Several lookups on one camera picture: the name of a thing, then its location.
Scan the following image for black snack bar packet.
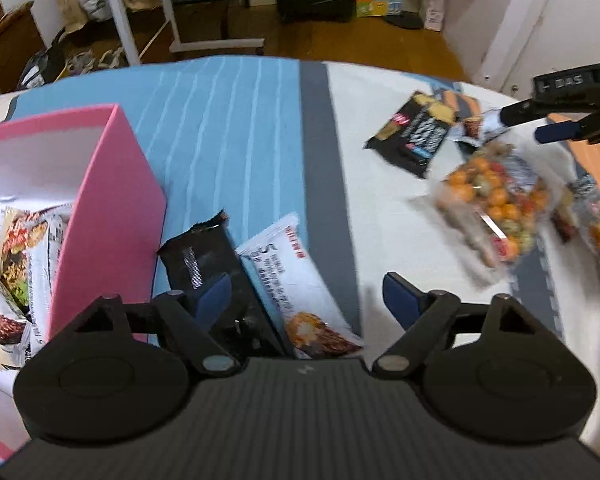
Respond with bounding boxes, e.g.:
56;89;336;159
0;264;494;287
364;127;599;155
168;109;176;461
158;211;292;362

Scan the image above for clear bag coated peanuts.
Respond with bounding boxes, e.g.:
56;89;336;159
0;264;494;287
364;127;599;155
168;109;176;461
430;140;555;286

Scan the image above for white snack bar packet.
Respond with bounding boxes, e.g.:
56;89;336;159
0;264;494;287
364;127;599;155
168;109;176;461
236;214;363;359

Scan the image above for black cracker packet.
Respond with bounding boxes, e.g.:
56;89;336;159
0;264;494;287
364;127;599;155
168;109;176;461
365;91;456;179

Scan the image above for instant noodle packet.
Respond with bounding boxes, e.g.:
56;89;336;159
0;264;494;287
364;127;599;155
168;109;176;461
0;203;72;370

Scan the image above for snack packet on bed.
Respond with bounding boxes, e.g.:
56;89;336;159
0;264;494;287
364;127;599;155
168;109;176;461
434;84;508;156

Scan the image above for mixed snack bag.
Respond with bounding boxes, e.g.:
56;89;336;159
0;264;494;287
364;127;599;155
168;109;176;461
550;172;600;274

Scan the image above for white wardrobe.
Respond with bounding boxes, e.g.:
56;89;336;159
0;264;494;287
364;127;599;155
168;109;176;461
443;0;600;98

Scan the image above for pink cardboard box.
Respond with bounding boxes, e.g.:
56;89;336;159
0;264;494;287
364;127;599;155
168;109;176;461
0;103;169;461

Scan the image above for white rolling desk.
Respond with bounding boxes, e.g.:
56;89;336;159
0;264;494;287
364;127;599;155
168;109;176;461
108;0;265;66

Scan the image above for dark wooden side table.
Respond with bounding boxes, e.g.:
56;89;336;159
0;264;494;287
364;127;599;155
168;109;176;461
0;1;46;93

